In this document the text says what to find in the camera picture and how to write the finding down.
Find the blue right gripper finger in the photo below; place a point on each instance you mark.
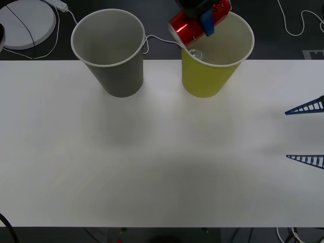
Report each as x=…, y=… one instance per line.
x=316, y=161
x=315, y=105

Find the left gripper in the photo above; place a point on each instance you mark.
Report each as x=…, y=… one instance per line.
x=192, y=7

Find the red drink can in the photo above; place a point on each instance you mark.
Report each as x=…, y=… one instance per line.
x=188, y=29

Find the silver drink can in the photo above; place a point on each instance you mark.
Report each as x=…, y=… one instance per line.
x=196, y=53

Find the grey floor marker plate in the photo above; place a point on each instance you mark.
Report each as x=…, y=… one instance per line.
x=312, y=55

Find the yellow-green plastic waste bin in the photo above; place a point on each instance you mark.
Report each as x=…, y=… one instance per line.
x=202, y=81

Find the grey plastic waste bin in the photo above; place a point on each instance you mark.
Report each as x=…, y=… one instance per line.
x=119, y=78

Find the white power strip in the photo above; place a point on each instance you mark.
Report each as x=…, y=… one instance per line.
x=59, y=4

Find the white round floor disc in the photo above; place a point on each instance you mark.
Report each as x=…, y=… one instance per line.
x=17, y=30

